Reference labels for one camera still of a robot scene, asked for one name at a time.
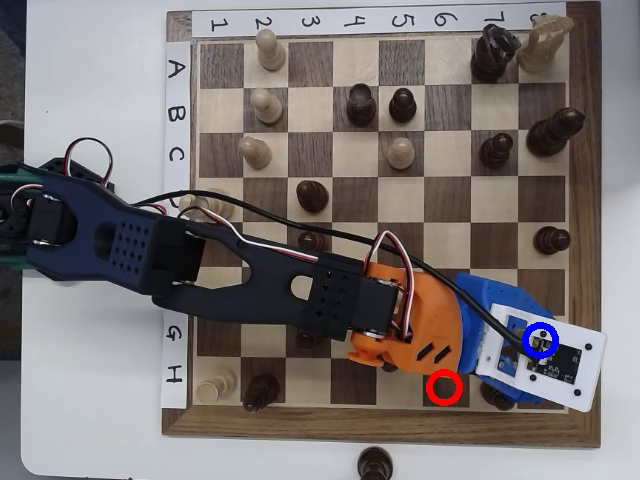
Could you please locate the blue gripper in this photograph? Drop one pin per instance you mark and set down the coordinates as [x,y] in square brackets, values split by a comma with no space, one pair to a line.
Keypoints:
[481,306]

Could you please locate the black and orange robot arm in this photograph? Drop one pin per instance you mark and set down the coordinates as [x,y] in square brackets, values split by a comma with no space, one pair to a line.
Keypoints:
[340,300]

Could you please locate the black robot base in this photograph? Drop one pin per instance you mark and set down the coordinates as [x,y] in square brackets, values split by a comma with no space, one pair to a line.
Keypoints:
[55,167]

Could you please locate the dark wooden chess piece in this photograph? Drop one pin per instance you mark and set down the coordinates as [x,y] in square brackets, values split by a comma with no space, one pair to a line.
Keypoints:
[375,462]

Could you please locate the wooden chess board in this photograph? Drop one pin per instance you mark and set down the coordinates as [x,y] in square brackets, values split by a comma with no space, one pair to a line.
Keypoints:
[585,200]

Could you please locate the dark wooden bishop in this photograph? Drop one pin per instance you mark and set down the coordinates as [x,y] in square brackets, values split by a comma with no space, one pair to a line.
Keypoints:
[550,134]

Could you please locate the light wooden pawn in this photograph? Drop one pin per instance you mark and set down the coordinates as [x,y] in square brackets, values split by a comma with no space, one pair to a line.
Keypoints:
[401,154]
[266,107]
[255,152]
[271,55]

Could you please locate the dark pawn at B4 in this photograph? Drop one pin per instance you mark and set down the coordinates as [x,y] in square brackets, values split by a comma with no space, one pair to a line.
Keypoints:
[361,105]

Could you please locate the dark wooden knight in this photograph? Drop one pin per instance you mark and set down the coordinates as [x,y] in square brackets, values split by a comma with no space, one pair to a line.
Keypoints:
[492,55]

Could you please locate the dark wooden king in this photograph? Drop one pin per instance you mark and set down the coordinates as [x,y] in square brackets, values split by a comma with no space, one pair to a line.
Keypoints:
[260,390]

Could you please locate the light wooden bishop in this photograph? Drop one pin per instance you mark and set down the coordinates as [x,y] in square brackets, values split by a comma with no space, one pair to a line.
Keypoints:
[220,207]

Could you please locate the light wooden rook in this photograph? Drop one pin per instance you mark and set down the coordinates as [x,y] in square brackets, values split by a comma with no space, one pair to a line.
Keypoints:
[210,391]

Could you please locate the white number label strip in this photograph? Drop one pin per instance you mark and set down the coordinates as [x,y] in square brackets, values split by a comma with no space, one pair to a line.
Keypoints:
[325,22]

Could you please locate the white letter label strip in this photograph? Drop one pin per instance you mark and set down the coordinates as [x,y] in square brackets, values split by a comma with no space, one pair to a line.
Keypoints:
[177,100]

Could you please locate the green table clamp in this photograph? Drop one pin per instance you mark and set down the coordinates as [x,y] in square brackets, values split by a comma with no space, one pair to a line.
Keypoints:
[10,174]

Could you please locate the brown blurry background object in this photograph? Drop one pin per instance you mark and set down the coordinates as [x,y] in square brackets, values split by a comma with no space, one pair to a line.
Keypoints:
[10,132]

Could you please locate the white camera mount with board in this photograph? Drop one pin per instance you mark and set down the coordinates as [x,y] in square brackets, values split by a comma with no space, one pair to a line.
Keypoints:
[590,370]

